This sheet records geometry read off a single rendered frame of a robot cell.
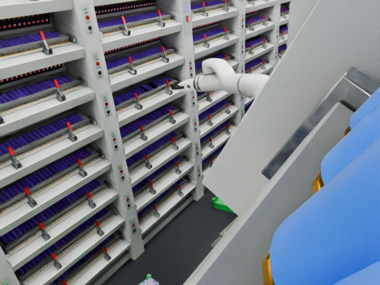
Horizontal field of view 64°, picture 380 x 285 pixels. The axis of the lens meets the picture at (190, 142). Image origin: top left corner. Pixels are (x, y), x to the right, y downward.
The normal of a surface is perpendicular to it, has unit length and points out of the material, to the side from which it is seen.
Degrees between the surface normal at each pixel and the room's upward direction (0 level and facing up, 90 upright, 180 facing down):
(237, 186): 90
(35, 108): 20
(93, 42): 90
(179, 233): 0
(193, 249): 0
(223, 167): 90
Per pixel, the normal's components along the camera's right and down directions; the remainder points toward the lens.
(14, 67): 0.77, 0.52
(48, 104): 0.20, -0.75
